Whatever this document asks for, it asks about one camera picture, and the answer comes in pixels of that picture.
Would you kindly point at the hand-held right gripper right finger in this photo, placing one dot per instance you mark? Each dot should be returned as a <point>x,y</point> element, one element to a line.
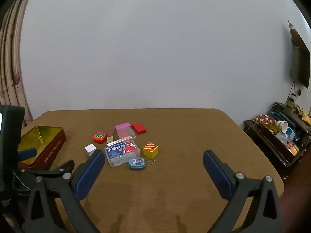
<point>216,172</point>

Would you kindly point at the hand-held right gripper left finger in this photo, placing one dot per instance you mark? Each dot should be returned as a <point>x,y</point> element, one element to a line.
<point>88,174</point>

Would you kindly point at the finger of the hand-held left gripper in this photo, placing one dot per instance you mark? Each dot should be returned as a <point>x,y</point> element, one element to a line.
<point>27,153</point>
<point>58,168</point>

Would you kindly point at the red rectangular tin box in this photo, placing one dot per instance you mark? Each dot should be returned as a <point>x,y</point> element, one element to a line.
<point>54,146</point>

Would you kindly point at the white cube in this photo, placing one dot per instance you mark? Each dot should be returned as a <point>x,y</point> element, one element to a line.
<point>90,149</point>

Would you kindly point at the red oval tape measure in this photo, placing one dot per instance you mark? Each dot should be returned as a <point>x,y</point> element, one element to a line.
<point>99,137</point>

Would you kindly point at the clear box with blue label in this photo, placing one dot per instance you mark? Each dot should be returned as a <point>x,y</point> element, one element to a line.
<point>121,153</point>

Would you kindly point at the small beige block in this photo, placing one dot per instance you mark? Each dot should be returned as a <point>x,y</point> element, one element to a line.
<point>110,139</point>

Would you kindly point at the clear box with red contents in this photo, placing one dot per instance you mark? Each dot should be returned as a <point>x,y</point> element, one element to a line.
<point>125,133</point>

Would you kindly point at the yellow cube with red stripes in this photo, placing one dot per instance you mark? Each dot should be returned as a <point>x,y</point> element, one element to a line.
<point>150,150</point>

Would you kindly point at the small red box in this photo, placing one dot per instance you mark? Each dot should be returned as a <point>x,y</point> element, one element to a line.
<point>139,128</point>

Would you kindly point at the beige patterned curtain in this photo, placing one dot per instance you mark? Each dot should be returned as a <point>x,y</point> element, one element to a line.
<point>12,77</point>

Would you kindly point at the brown tablecloth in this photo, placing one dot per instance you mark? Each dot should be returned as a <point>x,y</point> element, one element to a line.
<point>170,136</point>

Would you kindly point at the dark wooden sideboard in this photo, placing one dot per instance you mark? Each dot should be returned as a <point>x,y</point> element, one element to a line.
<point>272,145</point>

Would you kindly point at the brown patterned pouch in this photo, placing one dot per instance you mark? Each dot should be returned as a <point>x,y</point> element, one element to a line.
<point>266,120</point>

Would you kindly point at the white paper cup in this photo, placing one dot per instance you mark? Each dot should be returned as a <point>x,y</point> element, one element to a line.
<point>281,126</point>

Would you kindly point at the blue bag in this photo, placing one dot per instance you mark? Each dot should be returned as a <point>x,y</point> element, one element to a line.
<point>290,129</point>

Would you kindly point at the yellow jar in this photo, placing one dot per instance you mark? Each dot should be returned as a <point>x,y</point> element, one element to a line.
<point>290,102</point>

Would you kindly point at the yellow snack packet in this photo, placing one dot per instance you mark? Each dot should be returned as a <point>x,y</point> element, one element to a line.
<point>306,119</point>

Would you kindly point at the wall-mounted television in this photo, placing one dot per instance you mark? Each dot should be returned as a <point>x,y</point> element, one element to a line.
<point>301,63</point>

